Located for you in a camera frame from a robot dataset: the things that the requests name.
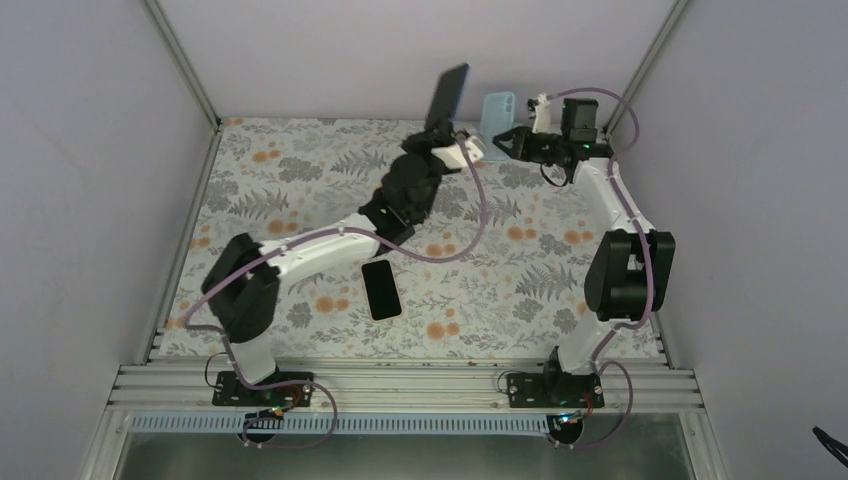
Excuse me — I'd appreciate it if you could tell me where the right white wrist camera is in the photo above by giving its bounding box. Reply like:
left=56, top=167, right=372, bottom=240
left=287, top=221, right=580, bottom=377
left=526, top=93, right=551, bottom=134

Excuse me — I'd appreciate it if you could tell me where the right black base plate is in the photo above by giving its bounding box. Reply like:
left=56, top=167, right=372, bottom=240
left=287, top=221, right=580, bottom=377
left=506, top=372, right=605, bottom=409

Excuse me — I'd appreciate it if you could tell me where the black phone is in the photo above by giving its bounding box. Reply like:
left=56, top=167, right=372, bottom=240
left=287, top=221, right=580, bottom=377
left=361, top=260, right=402, bottom=321

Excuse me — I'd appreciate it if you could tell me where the light blue cased phone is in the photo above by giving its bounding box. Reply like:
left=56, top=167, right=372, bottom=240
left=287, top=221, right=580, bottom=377
left=424, top=63, right=470, bottom=131

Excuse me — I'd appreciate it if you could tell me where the light blue phone case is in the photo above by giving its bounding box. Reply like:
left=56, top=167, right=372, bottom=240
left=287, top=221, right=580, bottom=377
left=478, top=92, right=516, bottom=162

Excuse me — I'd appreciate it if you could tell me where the aluminium rail frame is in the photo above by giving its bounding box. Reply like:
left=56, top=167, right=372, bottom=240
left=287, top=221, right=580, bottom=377
left=107, top=358, right=705, bottom=414

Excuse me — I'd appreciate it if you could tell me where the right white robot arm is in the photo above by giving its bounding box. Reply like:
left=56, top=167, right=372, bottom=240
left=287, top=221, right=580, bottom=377
left=493, top=94, right=676, bottom=408

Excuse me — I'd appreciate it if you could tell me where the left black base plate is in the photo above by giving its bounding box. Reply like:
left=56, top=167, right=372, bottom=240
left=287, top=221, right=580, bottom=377
left=211, top=371, right=314, bottom=409

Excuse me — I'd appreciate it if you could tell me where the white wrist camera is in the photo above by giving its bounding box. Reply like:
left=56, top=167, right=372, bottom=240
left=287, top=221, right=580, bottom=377
left=431, top=135, right=486, bottom=172
left=526, top=93, right=551, bottom=134

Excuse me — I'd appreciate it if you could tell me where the black cable bottom right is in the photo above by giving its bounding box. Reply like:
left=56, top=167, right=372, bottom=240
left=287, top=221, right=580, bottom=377
left=812, top=426, right=848, bottom=468

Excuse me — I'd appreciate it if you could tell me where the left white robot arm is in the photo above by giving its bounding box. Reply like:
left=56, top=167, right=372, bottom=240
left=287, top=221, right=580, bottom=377
left=201, top=131, right=482, bottom=405

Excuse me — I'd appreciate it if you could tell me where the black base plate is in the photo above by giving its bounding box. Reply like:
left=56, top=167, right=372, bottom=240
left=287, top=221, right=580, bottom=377
left=211, top=371, right=314, bottom=409
left=506, top=372, right=605, bottom=409

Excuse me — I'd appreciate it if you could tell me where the white slotted cable duct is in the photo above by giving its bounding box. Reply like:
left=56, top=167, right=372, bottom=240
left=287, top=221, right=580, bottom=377
left=131, top=412, right=551, bottom=436

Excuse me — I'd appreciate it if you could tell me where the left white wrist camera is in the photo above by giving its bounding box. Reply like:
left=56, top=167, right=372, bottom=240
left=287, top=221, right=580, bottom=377
left=431, top=135, right=486, bottom=172

